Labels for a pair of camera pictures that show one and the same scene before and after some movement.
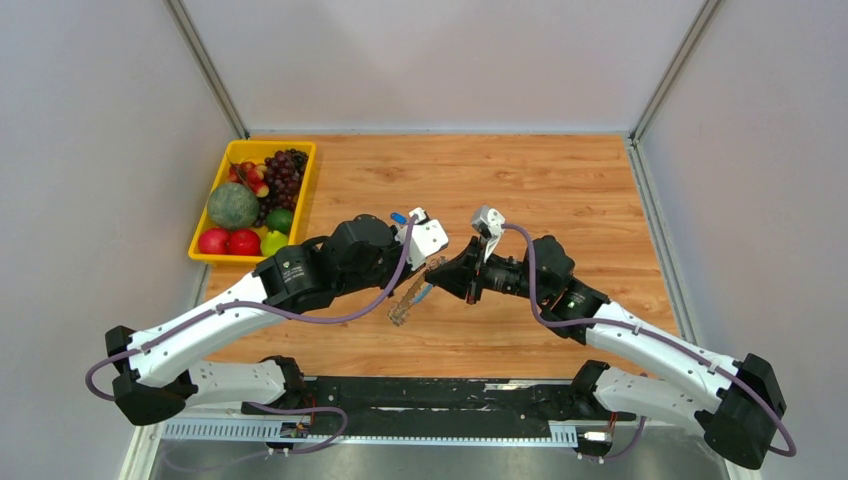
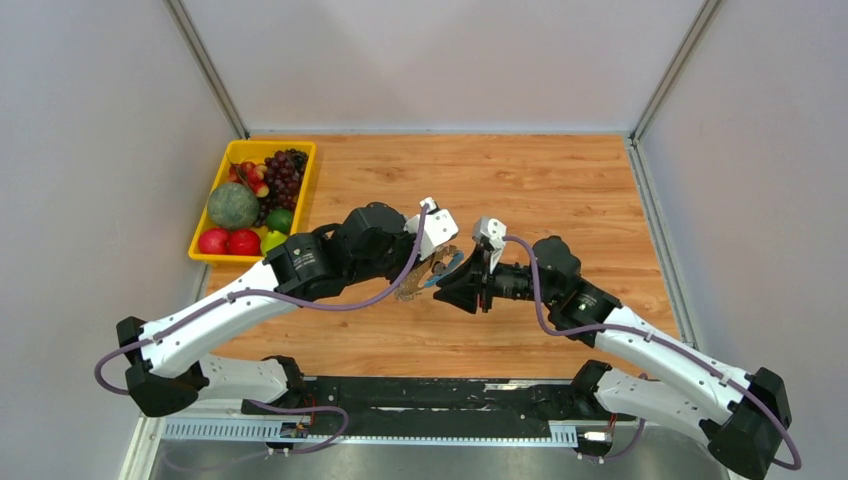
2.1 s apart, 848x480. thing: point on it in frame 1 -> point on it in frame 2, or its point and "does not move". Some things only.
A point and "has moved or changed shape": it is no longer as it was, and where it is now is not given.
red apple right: (243, 242) does not move
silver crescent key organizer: (400, 307) has moved or changed shape
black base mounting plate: (477, 400) does not move
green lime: (279, 219) does not move
